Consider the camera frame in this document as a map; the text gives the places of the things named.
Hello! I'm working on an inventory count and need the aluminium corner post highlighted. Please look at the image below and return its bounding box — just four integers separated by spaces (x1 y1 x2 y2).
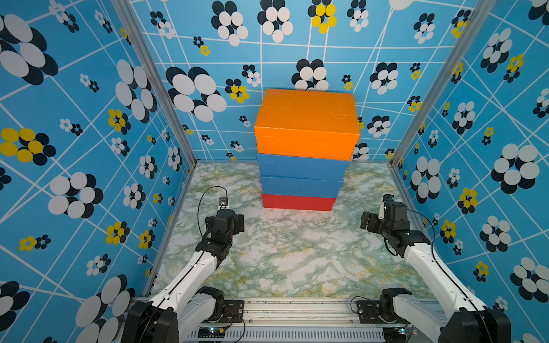
112 0 197 169
390 0 497 169

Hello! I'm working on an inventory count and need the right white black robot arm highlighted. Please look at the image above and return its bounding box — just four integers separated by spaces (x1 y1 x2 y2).
360 194 511 342

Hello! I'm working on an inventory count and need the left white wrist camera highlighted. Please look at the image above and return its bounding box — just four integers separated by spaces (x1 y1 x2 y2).
218 197 229 210

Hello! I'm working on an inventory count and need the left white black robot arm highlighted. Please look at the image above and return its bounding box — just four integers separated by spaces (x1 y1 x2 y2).
121 208 244 343

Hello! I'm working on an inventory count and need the green circuit board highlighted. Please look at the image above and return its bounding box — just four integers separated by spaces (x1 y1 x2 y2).
383 327 416 343
197 327 226 340

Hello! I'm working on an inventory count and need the red shoebox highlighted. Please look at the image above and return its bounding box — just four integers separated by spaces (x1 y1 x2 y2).
262 194 336 212

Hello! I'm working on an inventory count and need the left black camera cable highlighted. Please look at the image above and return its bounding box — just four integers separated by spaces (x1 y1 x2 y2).
196 185 229 240

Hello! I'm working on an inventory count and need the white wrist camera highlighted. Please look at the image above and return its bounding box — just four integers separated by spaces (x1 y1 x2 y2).
378 194 395 220
218 197 229 210

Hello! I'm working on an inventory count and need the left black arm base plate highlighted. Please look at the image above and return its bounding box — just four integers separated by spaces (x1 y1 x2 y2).
183 299 245 324

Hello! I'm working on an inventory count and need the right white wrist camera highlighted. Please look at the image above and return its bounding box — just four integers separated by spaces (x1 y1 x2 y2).
378 194 395 220

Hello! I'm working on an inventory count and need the aluminium front rail frame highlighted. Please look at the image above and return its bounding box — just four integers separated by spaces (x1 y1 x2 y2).
114 296 490 343

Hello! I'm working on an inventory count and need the right aluminium corner post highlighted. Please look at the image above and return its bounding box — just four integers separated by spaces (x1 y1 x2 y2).
390 0 497 169

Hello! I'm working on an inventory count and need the right green circuit board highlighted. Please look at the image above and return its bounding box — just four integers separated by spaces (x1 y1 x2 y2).
383 327 416 343

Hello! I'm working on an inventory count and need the black camera cable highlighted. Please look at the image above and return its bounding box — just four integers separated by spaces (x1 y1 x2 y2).
196 185 229 240
383 209 494 343

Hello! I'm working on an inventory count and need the orange shoebox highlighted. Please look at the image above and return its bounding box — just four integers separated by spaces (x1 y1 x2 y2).
254 89 360 161

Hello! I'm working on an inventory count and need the blue shoebox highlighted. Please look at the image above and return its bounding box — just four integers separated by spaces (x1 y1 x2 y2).
260 177 344 199
257 154 350 182

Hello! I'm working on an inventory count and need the right black camera cable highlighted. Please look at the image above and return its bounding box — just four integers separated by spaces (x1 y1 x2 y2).
383 209 494 343

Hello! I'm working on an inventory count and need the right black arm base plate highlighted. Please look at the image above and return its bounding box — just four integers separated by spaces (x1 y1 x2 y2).
351 299 409 327

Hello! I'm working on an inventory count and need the left aluminium corner post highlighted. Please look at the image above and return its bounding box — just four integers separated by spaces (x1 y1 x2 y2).
112 0 197 169

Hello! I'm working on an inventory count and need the left green circuit board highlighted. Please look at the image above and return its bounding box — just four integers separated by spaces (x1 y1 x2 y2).
197 327 226 340

